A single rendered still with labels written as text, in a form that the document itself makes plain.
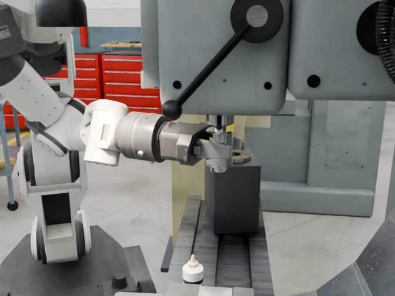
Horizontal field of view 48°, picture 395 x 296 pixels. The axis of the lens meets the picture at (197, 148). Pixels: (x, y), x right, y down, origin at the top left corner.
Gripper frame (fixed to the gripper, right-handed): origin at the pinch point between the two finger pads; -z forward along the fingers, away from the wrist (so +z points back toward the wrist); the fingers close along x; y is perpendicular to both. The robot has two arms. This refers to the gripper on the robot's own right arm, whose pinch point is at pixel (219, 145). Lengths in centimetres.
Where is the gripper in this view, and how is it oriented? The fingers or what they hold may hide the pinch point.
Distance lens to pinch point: 77.5
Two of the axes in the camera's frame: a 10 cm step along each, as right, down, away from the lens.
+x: 3.9, -2.7, 8.8
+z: -9.2, -1.2, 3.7
